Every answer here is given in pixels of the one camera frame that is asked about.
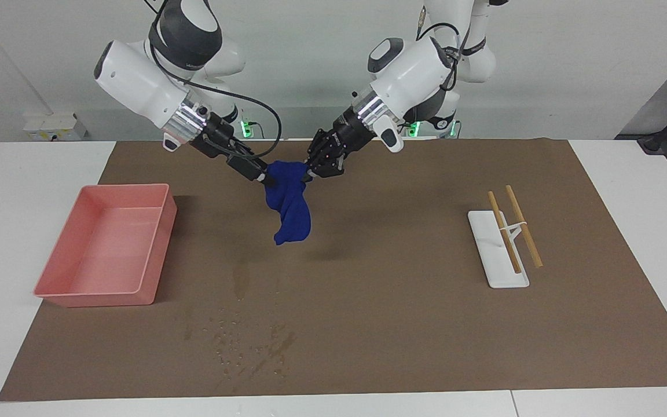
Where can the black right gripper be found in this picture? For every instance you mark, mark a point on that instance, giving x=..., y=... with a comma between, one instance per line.
x=217, y=139

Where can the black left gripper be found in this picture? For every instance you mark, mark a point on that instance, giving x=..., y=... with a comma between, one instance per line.
x=354, y=130

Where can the blue towel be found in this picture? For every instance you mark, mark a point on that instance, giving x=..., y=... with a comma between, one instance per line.
x=290, y=208

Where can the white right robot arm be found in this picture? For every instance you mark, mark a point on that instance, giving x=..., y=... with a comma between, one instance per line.
x=136, y=75

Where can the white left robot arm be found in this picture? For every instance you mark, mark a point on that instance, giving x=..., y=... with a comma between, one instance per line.
x=420, y=63

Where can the brown table mat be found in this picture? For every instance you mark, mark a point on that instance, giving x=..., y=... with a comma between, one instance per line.
x=397, y=318

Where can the pink plastic bin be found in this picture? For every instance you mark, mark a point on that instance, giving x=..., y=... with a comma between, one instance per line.
x=96, y=260

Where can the wooden rack rod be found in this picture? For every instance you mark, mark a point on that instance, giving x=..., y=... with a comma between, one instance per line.
x=507, y=240
x=527, y=237

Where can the white wall socket box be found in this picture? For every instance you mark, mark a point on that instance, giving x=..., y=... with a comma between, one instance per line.
x=50, y=127

